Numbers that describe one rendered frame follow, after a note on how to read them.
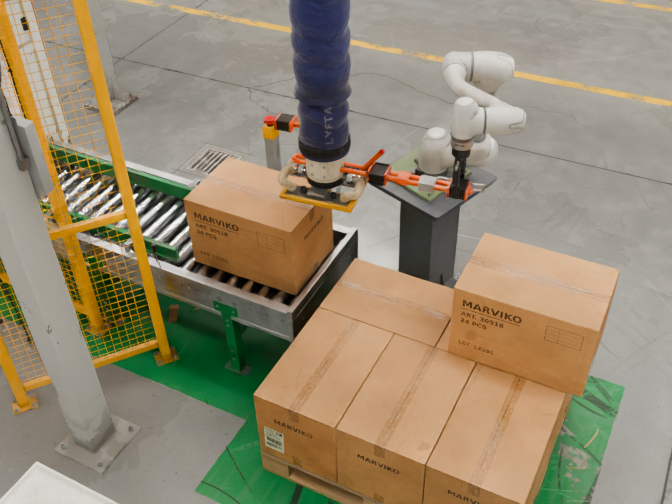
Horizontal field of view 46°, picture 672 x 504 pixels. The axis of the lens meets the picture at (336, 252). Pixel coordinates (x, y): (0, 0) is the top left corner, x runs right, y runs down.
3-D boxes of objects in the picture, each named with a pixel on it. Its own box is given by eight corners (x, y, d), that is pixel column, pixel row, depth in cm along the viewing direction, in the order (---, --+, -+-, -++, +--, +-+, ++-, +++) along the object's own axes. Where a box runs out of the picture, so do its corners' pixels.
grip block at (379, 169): (366, 183, 341) (366, 172, 338) (373, 171, 348) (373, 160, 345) (385, 187, 339) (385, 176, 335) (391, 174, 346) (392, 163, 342)
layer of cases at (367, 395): (260, 450, 366) (252, 394, 340) (355, 312, 432) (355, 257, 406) (511, 559, 322) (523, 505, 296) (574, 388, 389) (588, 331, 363)
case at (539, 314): (447, 352, 356) (453, 287, 330) (476, 296, 382) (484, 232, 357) (581, 397, 334) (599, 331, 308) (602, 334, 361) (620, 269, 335)
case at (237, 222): (194, 261, 407) (182, 198, 381) (236, 217, 434) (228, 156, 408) (296, 296, 385) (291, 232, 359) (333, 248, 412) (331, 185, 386)
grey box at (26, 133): (7, 182, 304) (-17, 115, 284) (17, 175, 307) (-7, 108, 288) (46, 195, 297) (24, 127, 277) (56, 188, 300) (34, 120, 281)
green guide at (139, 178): (12, 146, 494) (7, 133, 488) (24, 137, 501) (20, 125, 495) (226, 213, 436) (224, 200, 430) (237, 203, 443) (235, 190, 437)
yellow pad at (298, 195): (278, 198, 352) (278, 189, 348) (287, 185, 359) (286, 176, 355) (351, 213, 342) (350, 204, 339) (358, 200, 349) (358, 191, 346)
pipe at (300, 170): (280, 189, 351) (279, 178, 347) (301, 159, 368) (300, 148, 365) (352, 204, 341) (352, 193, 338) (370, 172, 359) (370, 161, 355)
